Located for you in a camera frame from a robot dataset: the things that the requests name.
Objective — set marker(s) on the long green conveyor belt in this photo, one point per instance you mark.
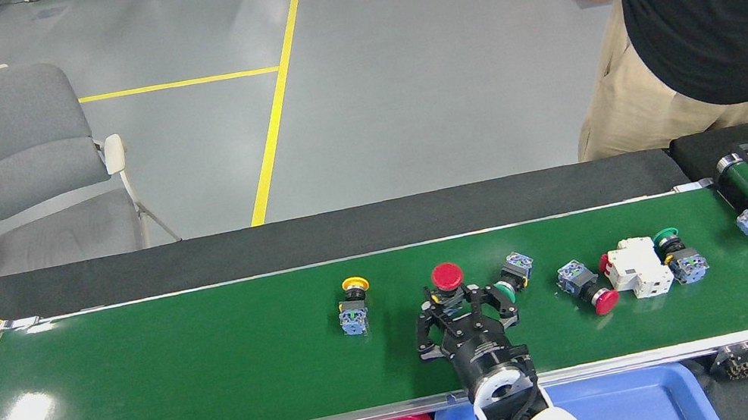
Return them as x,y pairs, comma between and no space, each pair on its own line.
216,361

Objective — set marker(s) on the white circuit breaker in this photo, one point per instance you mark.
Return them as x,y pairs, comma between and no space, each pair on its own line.
638,267

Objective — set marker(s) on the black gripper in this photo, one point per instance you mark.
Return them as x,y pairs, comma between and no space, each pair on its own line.
483,348

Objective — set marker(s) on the yellow push button switch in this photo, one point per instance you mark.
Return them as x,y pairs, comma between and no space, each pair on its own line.
354,317

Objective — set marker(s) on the grey padded chair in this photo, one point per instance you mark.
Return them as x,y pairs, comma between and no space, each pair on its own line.
14,135

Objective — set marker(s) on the blue plastic tray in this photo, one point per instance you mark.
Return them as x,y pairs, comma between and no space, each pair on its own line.
640,409

